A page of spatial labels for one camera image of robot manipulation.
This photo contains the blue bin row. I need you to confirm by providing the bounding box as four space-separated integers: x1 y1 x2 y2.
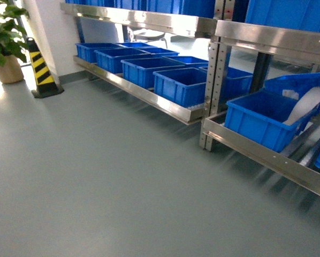
153 68 207 108
95 48 151 74
121 57 185 89
75 43 123 63

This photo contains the blue bin front left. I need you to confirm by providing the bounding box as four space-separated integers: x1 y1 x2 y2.
225 90 320 152

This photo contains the yellow black traffic cone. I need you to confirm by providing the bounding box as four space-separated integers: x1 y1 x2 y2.
26 37 64 99

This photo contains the tilted blue bin behind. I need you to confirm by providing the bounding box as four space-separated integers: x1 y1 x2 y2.
263 71 320 116

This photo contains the grey curved sheet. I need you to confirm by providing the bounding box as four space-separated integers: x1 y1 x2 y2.
283 87 320 126

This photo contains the green potted plant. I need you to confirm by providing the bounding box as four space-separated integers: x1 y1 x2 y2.
0 1 29 84

